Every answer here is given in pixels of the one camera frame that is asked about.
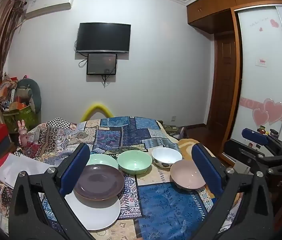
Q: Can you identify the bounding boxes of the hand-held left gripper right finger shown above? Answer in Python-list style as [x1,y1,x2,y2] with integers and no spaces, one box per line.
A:
[189,144,274,240]

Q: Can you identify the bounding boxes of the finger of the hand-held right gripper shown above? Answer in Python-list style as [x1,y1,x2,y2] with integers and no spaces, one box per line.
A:
[242,128,281,155]
[223,140,282,174]

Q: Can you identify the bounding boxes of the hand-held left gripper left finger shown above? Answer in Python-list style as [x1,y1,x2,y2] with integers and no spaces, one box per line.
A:
[8,143,96,240]

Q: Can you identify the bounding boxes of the pink bowl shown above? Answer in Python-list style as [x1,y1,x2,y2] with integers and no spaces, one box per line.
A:
[170,159,207,190]

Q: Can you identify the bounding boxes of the purple plate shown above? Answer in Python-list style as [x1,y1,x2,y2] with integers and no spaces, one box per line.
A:
[73,164,125,201]

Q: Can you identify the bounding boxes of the light green plate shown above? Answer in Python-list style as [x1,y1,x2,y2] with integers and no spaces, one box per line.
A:
[87,153,119,170]

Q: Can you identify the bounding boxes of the white patterned bowl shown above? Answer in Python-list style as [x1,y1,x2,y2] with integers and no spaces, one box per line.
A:
[151,147,183,169]

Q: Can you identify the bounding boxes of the white plate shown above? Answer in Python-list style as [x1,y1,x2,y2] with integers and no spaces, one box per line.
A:
[63,191,121,231]

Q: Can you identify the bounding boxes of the light green bowl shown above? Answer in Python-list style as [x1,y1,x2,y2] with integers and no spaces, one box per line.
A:
[117,150,153,175]

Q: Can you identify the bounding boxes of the pink heart decals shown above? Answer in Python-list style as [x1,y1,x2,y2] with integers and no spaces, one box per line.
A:
[252,99,282,128]

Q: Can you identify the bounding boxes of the tan and green blanket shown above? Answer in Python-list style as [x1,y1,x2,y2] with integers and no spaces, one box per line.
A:
[178,138,222,167]

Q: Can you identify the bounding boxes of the white sliding wardrobe door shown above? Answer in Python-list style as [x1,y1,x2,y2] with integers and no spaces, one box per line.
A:
[231,5,282,155]

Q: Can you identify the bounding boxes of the dark patterned cushion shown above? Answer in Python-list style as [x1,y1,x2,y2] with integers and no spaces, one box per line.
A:
[161,123,184,133]

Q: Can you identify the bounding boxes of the patchwork printed blanket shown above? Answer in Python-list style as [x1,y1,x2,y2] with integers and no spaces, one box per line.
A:
[0,116,241,240]

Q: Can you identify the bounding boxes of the white cloth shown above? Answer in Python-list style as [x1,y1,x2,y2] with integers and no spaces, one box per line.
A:
[0,152,49,189]

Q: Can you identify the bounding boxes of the dark wooden door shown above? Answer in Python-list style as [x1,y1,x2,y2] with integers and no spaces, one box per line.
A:
[206,31,239,140]

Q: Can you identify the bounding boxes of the pink rabbit toy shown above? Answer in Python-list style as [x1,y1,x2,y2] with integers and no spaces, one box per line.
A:
[17,120,30,147]

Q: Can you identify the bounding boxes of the yellow curved tube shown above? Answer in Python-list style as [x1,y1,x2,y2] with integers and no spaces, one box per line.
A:
[80,102,114,123]

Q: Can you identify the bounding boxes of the green box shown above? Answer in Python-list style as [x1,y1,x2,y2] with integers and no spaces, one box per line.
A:
[3,105,38,132]

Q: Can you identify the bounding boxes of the grey green pillow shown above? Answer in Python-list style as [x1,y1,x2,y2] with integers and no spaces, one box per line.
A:
[17,78,42,114]

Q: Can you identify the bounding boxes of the pile of bags and boxes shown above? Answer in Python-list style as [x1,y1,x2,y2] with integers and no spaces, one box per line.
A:
[0,74,23,111]

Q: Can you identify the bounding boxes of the wooden overhead cabinet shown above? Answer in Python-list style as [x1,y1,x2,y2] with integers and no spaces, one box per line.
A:
[186,0,282,33]

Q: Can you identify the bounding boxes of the white air conditioner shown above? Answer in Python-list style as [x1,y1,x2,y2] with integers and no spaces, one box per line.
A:
[25,0,75,19]

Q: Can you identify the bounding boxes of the black monitor cable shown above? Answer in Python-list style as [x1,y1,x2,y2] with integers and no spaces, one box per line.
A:
[102,74,113,88]

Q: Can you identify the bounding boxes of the small black wall monitor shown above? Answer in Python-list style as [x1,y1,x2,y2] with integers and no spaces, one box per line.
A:
[86,53,118,75]

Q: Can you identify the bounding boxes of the black wall television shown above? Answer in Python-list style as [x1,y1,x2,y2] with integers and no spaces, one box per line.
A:
[77,22,131,54]

